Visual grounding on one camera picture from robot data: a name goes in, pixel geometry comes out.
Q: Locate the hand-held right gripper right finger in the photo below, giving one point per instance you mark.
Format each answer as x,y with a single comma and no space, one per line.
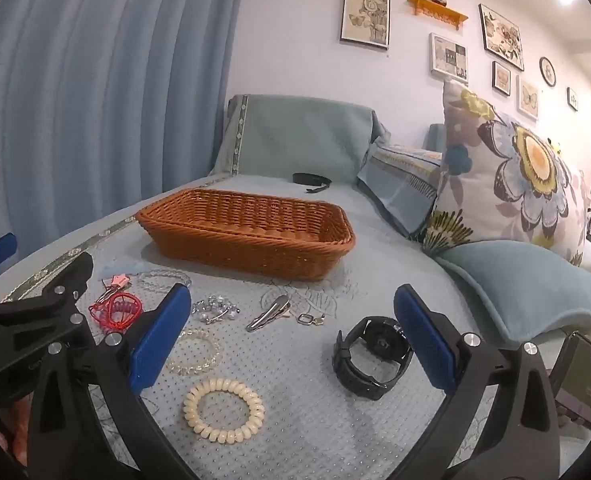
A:
425,345

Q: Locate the tiny black picture frame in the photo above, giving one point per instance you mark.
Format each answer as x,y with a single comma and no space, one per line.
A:
572,98

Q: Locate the plain light blue pillow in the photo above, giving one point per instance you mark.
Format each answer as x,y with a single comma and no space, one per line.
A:
525,285

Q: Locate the orange wall shelf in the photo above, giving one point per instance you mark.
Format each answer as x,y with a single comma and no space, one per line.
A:
438,10

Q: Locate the smartphone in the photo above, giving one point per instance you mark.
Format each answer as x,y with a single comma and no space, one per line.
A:
583,375

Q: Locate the striped blue pillow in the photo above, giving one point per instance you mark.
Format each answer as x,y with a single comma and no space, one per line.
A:
400,180

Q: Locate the silver metal hair clip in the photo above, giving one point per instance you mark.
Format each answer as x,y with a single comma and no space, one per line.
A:
270,312

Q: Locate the blue curtain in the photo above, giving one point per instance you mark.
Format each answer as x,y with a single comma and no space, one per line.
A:
100,85

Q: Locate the floral print pillow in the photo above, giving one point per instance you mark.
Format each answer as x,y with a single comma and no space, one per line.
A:
525,170

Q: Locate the small silver square charm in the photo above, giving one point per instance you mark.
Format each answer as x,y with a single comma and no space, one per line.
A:
305,319

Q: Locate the brown wicker basket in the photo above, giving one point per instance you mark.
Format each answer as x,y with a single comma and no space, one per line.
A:
245,245

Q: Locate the small butterfly picture black frame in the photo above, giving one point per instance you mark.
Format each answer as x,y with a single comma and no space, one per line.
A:
501,77

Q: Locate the butterfly picture in pale frame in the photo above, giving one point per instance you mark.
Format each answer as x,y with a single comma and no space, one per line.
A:
528,97

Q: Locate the flower picture in black frame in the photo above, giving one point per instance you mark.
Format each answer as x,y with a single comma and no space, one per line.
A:
500,37

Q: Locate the black wrist watch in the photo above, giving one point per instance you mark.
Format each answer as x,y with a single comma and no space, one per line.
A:
383,342

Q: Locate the black hair band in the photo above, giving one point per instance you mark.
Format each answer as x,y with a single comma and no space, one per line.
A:
305,176

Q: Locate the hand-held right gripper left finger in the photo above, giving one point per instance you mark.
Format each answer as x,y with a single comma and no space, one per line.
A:
158,345

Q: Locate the butterfly picture in black frame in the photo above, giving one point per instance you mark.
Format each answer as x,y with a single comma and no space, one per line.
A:
365,17

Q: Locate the pink star hair clip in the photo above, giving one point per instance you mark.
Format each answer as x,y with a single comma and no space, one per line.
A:
119,281

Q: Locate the crystal bead jewelry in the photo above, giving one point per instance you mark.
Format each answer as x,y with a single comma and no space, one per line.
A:
215,307

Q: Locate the white framed picture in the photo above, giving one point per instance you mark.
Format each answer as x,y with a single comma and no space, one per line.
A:
449,57

